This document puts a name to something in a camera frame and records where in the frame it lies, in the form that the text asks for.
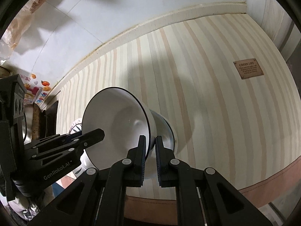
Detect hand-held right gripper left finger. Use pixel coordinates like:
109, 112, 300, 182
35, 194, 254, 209
28, 135, 146, 226

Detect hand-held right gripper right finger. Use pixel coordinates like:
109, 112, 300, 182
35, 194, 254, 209
155, 135, 273, 226

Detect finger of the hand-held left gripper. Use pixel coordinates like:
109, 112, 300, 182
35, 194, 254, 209
29, 128, 105, 162
24, 133, 83, 151

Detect white bowl dark rim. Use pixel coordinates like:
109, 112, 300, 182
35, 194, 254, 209
80, 87, 157, 180

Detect white plate dark striped rim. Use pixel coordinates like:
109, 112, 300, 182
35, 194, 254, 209
69, 118, 83, 135

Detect steel domed lid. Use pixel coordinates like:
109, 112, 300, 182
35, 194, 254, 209
23, 104, 36, 144

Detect striped tablecloth with cat print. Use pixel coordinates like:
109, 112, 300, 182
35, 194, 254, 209
55, 13, 301, 219

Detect clear plastic bag orange contents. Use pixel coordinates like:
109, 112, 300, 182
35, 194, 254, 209
0, 0, 45, 62

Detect colourful wall stickers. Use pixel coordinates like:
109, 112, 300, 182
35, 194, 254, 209
20, 73, 51, 104

